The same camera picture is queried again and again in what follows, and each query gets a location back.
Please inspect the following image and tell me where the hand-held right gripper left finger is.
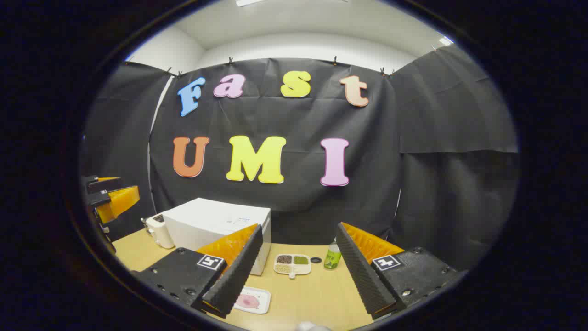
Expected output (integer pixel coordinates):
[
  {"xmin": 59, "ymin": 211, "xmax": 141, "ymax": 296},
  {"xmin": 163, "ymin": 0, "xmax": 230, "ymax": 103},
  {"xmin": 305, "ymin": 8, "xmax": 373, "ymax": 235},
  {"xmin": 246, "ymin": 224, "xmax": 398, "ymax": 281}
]
[{"xmin": 133, "ymin": 224, "xmax": 265, "ymax": 319}]

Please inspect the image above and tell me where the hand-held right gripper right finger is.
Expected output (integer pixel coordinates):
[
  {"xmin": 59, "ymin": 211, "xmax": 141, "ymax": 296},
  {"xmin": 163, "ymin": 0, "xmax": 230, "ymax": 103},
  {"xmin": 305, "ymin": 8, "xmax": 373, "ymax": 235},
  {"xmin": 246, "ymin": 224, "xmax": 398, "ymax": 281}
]
[{"xmin": 335, "ymin": 222, "xmax": 460, "ymax": 320}]

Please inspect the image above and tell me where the white rectangular plate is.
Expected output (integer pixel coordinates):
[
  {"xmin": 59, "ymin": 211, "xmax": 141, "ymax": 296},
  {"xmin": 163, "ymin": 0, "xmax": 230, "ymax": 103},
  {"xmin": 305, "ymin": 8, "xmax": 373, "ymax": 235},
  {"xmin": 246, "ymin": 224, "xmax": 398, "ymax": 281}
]
[{"xmin": 232, "ymin": 286, "xmax": 271, "ymax": 315}]

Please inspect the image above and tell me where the white microwave oven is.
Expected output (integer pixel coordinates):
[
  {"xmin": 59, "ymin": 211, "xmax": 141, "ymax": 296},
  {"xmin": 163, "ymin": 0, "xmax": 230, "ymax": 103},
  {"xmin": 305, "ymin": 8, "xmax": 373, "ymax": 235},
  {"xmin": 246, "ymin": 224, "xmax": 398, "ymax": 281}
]
[{"xmin": 162, "ymin": 198, "xmax": 271, "ymax": 276}]

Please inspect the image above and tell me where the green drink bottle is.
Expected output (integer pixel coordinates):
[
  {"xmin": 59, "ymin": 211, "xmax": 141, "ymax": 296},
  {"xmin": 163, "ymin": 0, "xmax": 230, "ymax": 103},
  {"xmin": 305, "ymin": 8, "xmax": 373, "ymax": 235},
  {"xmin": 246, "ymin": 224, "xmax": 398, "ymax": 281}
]
[{"xmin": 323, "ymin": 239, "xmax": 342, "ymax": 270}]

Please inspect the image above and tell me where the white toaster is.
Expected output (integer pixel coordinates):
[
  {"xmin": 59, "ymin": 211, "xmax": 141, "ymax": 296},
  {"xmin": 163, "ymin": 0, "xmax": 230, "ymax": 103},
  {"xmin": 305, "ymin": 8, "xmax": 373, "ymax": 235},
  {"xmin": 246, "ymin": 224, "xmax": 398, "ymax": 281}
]
[{"xmin": 141, "ymin": 214, "xmax": 176, "ymax": 250}]

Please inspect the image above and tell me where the white divided dish of beans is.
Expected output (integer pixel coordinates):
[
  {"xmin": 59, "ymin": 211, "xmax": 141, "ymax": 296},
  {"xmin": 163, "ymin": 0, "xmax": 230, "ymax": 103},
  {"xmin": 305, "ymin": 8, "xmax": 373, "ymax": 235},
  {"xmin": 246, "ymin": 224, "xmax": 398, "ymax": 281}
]
[{"xmin": 274, "ymin": 253, "xmax": 312, "ymax": 280}]

